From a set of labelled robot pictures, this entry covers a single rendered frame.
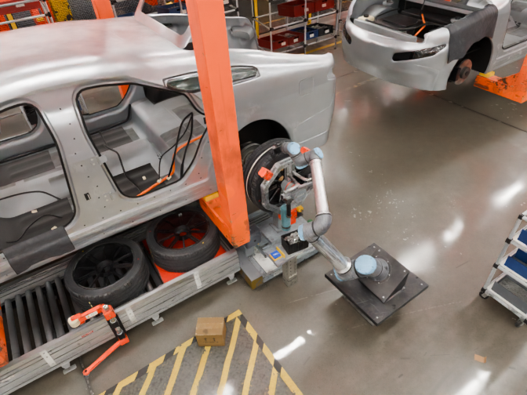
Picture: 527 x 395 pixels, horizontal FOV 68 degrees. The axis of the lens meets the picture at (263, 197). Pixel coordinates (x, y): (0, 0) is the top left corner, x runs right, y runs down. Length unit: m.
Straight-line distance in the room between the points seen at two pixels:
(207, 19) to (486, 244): 3.39
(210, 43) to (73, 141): 1.20
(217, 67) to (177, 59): 0.75
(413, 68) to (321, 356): 3.51
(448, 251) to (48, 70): 3.75
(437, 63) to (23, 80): 4.23
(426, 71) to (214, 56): 3.33
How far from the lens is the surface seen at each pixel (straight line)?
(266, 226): 3.93
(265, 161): 3.24
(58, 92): 3.00
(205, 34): 2.39
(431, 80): 5.34
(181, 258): 3.45
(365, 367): 3.37
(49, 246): 3.36
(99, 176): 3.13
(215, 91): 2.51
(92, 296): 3.42
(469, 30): 5.34
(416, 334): 3.60
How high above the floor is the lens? 2.98
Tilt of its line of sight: 40 degrees down
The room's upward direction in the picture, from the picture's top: 4 degrees counter-clockwise
